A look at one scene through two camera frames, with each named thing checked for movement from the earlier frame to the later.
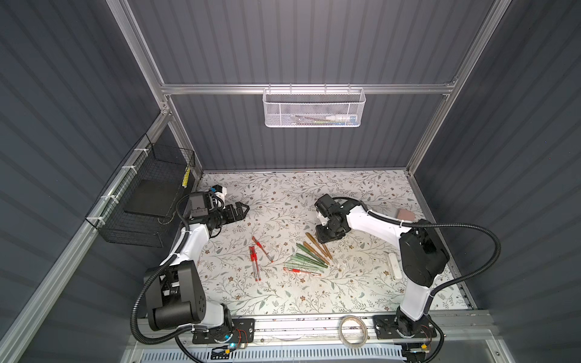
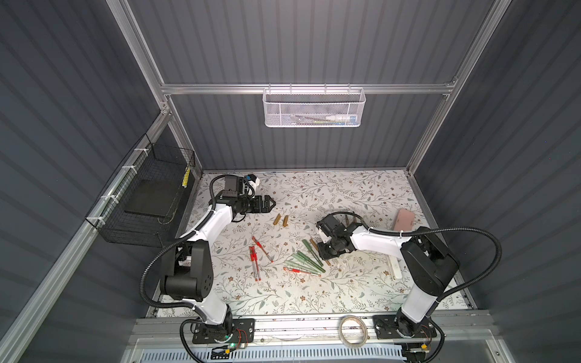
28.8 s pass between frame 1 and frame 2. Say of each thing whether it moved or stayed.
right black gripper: moved
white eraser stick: stayed
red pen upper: stayed
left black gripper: moved
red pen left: stayed
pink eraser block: stayed
